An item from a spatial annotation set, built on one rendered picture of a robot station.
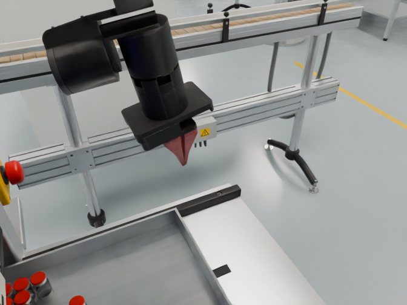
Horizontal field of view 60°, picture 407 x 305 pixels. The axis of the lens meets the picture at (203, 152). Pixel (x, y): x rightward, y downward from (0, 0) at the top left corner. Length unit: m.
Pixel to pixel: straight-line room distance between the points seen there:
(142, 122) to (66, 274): 0.31
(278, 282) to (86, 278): 0.30
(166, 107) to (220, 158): 1.81
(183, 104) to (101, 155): 1.11
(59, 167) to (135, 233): 0.90
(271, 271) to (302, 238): 1.22
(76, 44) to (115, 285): 0.37
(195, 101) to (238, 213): 0.31
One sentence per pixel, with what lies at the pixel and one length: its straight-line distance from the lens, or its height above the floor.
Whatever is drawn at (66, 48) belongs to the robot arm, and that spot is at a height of 1.25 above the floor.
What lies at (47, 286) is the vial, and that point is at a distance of 0.59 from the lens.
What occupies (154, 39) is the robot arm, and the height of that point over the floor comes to 1.25.
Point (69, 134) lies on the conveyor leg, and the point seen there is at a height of 0.61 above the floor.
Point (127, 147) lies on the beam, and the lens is 1.51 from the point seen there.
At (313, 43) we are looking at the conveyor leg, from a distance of 1.79.
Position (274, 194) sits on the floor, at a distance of 2.00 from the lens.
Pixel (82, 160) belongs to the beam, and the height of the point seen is 0.49.
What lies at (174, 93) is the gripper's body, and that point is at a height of 1.19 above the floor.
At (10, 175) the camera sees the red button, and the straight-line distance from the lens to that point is 0.64.
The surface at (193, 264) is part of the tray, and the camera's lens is 0.60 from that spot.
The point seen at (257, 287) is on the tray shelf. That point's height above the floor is 0.88.
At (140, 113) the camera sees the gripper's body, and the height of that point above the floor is 1.15.
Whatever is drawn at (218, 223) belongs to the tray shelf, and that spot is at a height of 0.88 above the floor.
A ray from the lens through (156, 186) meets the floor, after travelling 2.03.
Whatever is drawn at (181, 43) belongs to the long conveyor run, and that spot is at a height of 0.91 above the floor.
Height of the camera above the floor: 1.38
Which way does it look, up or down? 38 degrees down
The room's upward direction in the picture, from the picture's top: straight up
